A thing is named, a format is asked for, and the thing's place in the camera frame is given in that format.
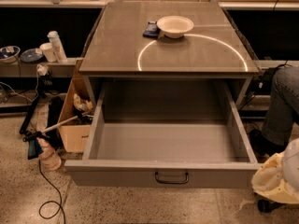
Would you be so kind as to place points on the white paper bowl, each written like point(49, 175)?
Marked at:
point(175, 26)

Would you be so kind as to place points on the white paper cup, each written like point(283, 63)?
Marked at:
point(48, 52)

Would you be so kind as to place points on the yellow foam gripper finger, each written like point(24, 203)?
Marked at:
point(269, 182)

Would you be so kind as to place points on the grey top drawer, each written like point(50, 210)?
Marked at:
point(163, 134)

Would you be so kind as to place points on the blue plate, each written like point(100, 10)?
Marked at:
point(32, 56)

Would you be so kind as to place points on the white cylindrical canister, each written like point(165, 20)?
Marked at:
point(57, 46)

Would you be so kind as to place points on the cardboard box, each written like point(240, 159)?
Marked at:
point(75, 130)

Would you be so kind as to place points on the grey drawer cabinet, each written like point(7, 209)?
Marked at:
point(211, 49)

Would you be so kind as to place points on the dark blue snack packet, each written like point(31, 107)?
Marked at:
point(151, 30)

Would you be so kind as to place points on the black office chair base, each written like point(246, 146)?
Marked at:
point(265, 206)

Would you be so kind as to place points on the plastic bottle on floor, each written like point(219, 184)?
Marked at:
point(47, 154)

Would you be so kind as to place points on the grabber tool with handle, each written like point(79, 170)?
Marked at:
point(33, 136)

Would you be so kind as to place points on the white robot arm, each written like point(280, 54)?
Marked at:
point(290, 163)

